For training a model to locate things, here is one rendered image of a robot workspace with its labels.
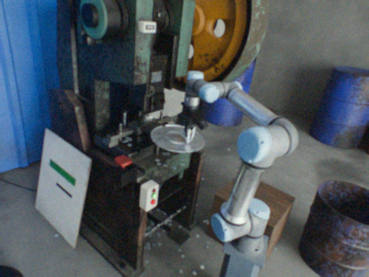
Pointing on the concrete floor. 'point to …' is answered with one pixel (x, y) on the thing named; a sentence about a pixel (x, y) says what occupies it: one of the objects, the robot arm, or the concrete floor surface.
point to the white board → (63, 185)
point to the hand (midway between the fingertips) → (189, 141)
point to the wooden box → (278, 213)
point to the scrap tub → (337, 231)
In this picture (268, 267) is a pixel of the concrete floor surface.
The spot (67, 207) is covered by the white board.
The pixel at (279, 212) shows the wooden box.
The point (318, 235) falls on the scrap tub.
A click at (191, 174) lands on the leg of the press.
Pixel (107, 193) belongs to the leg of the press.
